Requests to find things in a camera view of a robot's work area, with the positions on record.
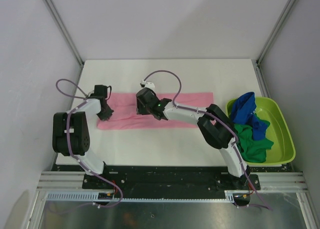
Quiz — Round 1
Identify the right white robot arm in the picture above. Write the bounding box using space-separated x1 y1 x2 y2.
136 87 249 190

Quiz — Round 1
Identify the green t shirt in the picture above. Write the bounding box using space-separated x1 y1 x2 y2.
234 124 274 163

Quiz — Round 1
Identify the grey slotted cable duct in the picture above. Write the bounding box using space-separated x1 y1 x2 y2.
46 190 249 202

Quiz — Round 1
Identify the right aluminium frame post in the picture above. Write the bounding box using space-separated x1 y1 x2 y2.
255 0 307 65

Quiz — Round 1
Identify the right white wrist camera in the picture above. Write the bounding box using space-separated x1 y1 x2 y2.
140 80 156 91

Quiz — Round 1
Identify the left aluminium frame post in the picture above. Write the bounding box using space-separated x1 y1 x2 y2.
43 0 84 68

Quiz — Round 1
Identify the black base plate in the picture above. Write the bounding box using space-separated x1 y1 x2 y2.
82 165 261 196

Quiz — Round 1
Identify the blue t shirt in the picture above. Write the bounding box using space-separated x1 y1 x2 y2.
230 91 270 141

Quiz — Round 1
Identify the pink t shirt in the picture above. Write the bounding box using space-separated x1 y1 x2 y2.
97 92 214 131

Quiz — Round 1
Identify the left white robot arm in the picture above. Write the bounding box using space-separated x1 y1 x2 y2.
52 84 114 189

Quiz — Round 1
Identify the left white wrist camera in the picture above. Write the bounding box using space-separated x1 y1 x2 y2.
86 90 95 98

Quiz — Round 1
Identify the aluminium frame post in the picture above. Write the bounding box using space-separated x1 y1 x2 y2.
255 0 307 65
43 0 84 68

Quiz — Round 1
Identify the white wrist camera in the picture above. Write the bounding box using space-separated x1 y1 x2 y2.
140 80 156 91
86 90 95 98

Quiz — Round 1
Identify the lime green plastic basin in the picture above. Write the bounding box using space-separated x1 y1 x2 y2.
225 96 296 167

